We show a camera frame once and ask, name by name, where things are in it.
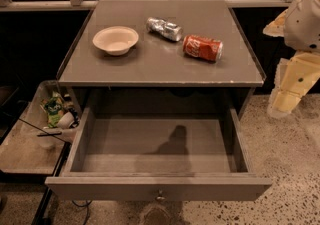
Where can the green snack bag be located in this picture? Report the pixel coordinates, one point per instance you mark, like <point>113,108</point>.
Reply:
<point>54,108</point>

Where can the grey top drawer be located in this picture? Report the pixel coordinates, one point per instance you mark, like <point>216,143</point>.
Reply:
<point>160,158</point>

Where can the clear plastic bin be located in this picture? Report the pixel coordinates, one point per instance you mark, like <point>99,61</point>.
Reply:
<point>22,152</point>

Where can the white paper bowl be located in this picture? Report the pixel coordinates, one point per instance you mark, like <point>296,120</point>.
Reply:
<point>116,40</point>

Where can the white cup in bin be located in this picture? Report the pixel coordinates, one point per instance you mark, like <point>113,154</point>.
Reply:
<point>66,121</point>

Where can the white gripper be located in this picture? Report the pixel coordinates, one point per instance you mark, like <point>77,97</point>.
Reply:
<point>302,25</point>

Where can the black stick tool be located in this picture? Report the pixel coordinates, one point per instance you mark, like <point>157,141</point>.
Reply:
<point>45,134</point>

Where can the grey drawer cabinet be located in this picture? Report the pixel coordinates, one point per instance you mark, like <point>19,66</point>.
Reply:
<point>155,62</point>

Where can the crushed silver can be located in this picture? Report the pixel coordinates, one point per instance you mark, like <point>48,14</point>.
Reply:
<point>165,28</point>

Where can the red cola can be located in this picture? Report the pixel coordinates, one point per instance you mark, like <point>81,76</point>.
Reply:
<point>203,48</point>

